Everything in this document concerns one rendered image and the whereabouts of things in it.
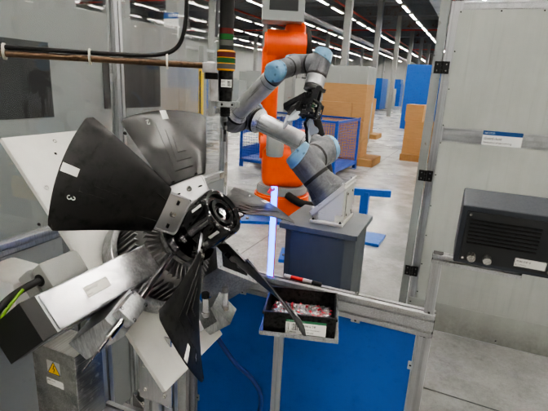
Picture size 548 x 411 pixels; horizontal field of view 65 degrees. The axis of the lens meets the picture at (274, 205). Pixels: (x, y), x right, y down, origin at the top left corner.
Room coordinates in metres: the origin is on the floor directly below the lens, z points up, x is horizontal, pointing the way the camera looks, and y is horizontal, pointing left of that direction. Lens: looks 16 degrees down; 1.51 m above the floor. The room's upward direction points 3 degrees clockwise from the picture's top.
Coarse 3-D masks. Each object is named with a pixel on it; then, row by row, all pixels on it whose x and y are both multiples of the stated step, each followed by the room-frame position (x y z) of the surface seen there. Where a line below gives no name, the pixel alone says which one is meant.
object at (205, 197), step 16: (208, 192) 0.96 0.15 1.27; (192, 208) 0.94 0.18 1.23; (208, 208) 0.92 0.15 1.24; (224, 208) 0.98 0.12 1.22; (192, 224) 0.92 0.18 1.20; (208, 224) 0.90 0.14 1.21; (224, 224) 0.93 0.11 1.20; (240, 224) 0.97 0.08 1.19; (176, 240) 0.93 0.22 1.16; (192, 240) 0.92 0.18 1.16; (208, 240) 0.92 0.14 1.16; (224, 240) 0.94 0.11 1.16; (208, 256) 0.97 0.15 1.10
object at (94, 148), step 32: (96, 128) 0.83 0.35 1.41; (64, 160) 0.77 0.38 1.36; (96, 160) 0.81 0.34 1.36; (128, 160) 0.85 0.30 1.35; (64, 192) 0.75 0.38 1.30; (96, 192) 0.79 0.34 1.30; (128, 192) 0.84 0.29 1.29; (160, 192) 0.89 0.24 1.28; (64, 224) 0.74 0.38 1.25; (96, 224) 0.79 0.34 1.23; (128, 224) 0.84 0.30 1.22
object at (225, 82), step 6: (222, 72) 1.05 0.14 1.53; (228, 72) 1.05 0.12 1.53; (222, 78) 1.05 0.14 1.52; (228, 78) 1.05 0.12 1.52; (222, 84) 1.05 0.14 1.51; (228, 84) 1.05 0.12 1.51; (222, 90) 1.05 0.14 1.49; (228, 90) 1.05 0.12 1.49; (222, 96) 1.05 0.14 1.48; (228, 96) 1.05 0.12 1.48; (222, 108) 1.05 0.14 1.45; (228, 108) 1.06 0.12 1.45; (222, 114) 1.05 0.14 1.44; (228, 114) 1.06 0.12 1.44
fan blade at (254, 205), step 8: (232, 192) 1.27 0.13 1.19; (240, 192) 1.29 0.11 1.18; (248, 192) 1.31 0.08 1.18; (232, 200) 1.20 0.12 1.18; (240, 200) 1.21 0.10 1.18; (248, 200) 1.23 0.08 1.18; (256, 200) 1.26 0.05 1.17; (240, 208) 1.11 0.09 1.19; (248, 208) 1.13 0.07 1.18; (256, 208) 1.16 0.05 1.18; (264, 208) 1.19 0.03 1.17; (272, 208) 1.24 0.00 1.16; (272, 216) 1.15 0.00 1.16; (280, 216) 1.18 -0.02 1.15; (288, 216) 1.24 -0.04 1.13
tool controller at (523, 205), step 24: (480, 192) 1.18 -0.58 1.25; (504, 192) 1.17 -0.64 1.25; (480, 216) 1.10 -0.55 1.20; (504, 216) 1.08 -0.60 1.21; (528, 216) 1.06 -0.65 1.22; (456, 240) 1.15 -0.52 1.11; (480, 240) 1.11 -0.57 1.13; (504, 240) 1.09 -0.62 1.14; (528, 240) 1.07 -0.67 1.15; (480, 264) 1.13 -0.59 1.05; (504, 264) 1.10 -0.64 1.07; (528, 264) 1.08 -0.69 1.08
